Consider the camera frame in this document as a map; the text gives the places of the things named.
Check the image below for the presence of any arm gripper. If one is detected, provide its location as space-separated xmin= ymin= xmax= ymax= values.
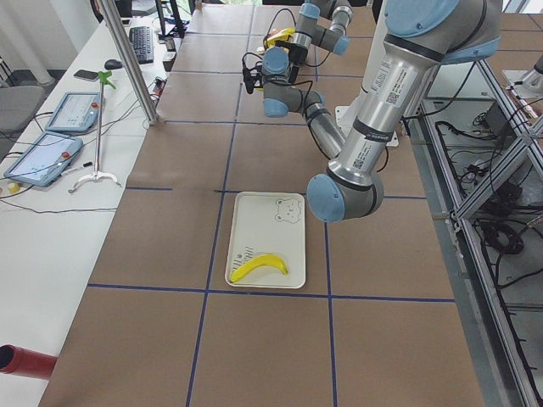
xmin=279 ymin=40 xmax=306 ymax=64
xmin=241 ymin=52 xmax=263 ymax=94

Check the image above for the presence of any greenish ridged banana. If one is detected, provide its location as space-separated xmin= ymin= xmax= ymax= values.
xmin=263 ymin=27 xmax=294 ymax=49

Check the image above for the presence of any yellow banana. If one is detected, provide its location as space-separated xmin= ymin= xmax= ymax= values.
xmin=229 ymin=254 xmax=289 ymax=282

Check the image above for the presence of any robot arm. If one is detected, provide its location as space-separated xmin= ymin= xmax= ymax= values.
xmin=243 ymin=1 xmax=501 ymax=222
xmin=283 ymin=0 xmax=353 ymax=65

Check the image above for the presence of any black keyboard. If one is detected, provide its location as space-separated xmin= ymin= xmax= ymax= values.
xmin=128 ymin=26 xmax=154 ymax=64

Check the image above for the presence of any black computer mouse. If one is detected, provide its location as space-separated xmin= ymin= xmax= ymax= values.
xmin=104 ymin=59 xmax=123 ymax=70

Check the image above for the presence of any white bear tray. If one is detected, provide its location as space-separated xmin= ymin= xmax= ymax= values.
xmin=225 ymin=192 xmax=306 ymax=289

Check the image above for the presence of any grabber reaching tool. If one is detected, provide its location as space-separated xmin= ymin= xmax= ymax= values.
xmin=68 ymin=70 xmax=121 ymax=194

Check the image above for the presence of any black smartphone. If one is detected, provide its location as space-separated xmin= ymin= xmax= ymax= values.
xmin=74 ymin=70 xmax=98 ymax=81

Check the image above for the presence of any blue teach pendant far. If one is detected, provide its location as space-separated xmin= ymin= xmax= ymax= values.
xmin=45 ymin=92 xmax=100 ymax=133

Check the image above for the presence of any blue teach pendant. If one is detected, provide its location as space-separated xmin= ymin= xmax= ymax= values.
xmin=3 ymin=131 xmax=83 ymax=187
xmin=45 ymin=92 xmax=100 ymax=133

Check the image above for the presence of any blue teach pendant near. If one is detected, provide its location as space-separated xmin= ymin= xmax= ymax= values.
xmin=3 ymin=131 xmax=83 ymax=187

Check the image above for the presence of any red cylinder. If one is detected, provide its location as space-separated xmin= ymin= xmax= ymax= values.
xmin=1 ymin=344 xmax=58 ymax=380

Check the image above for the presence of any aluminium frame post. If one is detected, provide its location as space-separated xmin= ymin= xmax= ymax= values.
xmin=98 ymin=0 xmax=159 ymax=125

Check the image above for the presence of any aluminium side frame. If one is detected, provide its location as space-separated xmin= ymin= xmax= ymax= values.
xmin=406 ymin=62 xmax=542 ymax=406

